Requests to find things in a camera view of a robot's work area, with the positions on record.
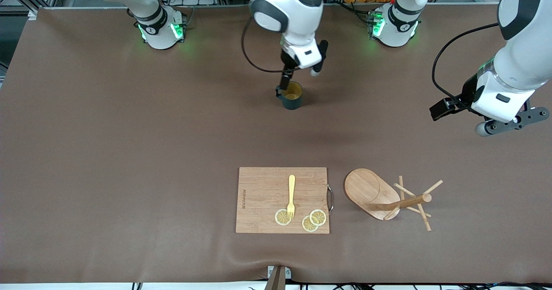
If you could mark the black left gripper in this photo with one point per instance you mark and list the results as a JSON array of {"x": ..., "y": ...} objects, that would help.
[{"x": 468, "y": 92}]

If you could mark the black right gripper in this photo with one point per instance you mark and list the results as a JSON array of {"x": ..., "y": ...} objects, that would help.
[{"x": 286, "y": 67}]

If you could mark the dark teal mug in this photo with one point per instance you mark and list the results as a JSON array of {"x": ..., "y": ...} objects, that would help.
[{"x": 293, "y": 101}]

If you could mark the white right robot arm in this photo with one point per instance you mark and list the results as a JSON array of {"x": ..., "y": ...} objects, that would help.
[{"x": 297, "y": 9}]

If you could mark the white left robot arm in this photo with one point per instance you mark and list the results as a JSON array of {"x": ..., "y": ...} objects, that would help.
[{"x": 522, "y": 57}]

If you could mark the wooden mug tree rack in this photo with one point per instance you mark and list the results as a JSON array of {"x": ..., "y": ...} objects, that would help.
[{"x": 366, "y": 190}]

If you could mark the yellow plastic fork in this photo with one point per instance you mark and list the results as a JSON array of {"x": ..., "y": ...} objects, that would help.
[{"x": 292, "y": 190}]

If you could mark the wooden cutting board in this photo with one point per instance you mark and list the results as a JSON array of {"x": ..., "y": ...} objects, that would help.
[{"x": 263, "y": 199}]

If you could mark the brown table mat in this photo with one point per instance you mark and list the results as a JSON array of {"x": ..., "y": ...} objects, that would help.
[{"x": 172, "y": 130}]

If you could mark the lemon slice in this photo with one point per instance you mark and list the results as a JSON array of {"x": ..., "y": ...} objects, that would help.
[
  {"x": 308, "y": 225},
  {"x": 319, "y": 216},
  {"x": 281, "y": 218}
]

